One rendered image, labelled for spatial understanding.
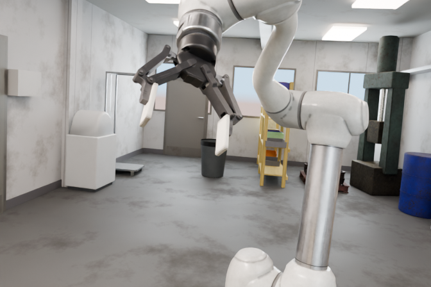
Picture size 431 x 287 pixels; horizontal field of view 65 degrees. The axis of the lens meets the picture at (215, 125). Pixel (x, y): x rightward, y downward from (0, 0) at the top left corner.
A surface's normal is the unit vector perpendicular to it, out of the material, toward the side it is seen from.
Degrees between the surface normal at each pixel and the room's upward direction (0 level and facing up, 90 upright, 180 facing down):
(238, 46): 90
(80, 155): 90
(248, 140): 90
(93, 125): 80
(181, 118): 90
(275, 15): 157
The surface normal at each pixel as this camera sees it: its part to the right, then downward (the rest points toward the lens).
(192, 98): -0.15, 0.07
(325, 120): -0.51, -0.05
